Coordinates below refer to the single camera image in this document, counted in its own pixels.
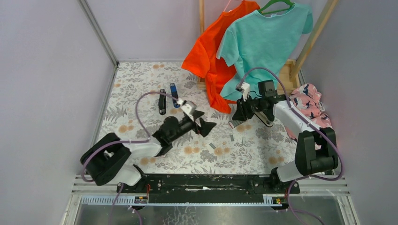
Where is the blue stapler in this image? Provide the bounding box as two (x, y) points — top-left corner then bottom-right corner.
(170, 83), (180, 108)

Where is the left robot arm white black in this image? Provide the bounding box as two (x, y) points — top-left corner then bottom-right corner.
(80, 110), (216, 193)

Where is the orange t-shirt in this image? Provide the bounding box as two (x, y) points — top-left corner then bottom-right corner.
(182, 0), (260, 114)

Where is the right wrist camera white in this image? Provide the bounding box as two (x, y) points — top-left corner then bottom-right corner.
(236, 82), (250, 102)

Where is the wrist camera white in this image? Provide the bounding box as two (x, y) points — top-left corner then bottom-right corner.
(236, 82), (250, 102)
(177, 98), (197, 121)

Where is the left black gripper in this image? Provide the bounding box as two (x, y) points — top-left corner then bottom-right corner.
(169, 110), (215, 143)

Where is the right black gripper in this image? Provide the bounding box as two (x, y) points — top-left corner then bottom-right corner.
(232, 94), (265, 122)

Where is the pink patterned cloth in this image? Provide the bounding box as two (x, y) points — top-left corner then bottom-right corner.
(290, 83), (332, 128)

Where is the teal t-shirt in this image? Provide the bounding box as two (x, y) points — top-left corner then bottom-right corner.
(216, 3), (313, 101)

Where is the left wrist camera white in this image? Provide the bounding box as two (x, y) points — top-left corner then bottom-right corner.
(177, 98), (197, 121)

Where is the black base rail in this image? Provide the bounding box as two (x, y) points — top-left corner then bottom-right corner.
(117, 174), (300, 204)

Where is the wooden clothes rack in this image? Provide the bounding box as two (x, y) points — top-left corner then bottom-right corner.
(197, 0), (339, 95)

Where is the floral table mat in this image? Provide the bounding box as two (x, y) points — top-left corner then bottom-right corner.
(98, 62), (296, 174)

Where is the green clothes hanger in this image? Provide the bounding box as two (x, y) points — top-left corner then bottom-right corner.
(258, 0), (295, 16)

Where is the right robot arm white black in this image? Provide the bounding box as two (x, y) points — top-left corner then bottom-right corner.
(232, 80), (339, 193)

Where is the small black stapler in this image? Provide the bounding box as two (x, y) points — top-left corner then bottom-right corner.
(158, 89), (167, 115)

